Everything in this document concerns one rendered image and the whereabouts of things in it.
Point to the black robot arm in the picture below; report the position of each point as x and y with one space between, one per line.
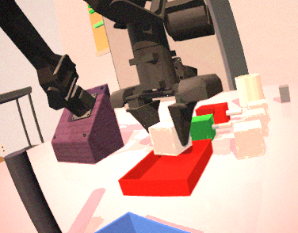
57 75

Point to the dark grey cylinder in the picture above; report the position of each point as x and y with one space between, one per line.
30 192

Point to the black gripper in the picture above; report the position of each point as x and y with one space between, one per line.
155 69

